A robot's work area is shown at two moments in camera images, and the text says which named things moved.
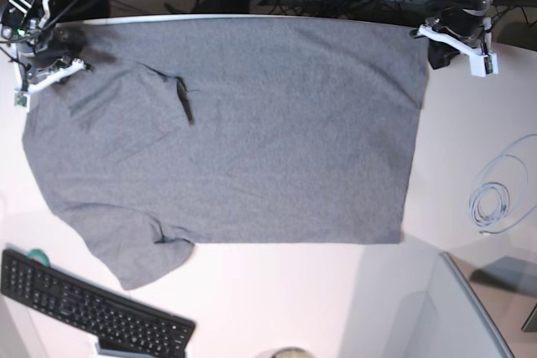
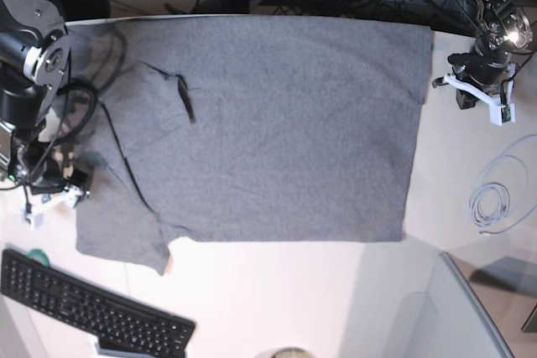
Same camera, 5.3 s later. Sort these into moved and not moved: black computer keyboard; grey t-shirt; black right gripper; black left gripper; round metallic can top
Moved: black left gripper; grey t-shirt; black right gripper
Not moved: black computer keyboard; round metallic can top
